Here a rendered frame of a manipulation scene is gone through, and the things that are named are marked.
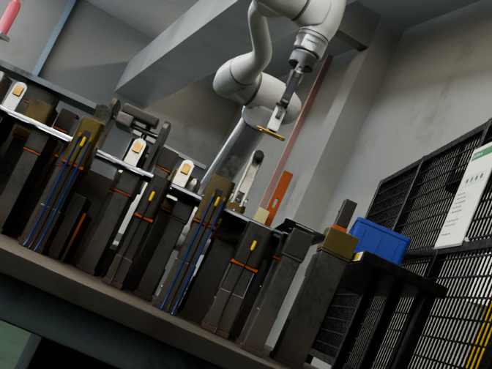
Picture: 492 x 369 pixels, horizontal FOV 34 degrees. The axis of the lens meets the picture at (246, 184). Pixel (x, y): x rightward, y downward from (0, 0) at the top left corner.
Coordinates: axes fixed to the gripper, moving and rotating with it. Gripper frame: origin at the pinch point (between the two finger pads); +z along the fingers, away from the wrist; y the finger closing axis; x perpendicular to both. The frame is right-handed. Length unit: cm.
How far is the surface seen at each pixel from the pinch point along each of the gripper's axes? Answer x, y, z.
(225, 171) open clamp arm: -6.4, 17.8, 21.9
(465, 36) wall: 122, -408, -231
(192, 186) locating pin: -13.1, 1.6, 26.7
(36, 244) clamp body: -40, 21, 57
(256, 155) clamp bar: -0.7, -12.2, 9.2
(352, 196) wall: 100, -485, -84
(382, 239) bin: 41.9, -9.1, 16.8
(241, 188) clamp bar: -0.8, -14.3, 19.5
